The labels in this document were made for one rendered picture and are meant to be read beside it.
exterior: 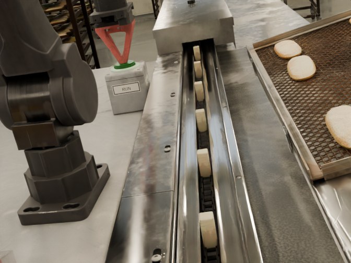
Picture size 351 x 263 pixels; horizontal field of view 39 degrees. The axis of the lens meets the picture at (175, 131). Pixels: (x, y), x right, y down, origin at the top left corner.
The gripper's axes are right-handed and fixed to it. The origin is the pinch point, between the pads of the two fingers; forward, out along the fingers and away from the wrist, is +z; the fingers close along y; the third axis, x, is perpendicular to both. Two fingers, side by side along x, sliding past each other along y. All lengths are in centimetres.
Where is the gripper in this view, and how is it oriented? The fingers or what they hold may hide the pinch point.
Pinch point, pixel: (123, 58)
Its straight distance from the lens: 91.5
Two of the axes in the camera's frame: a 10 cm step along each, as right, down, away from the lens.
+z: 1.7, 9.2, 3.6
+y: -0.2, 3.7, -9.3
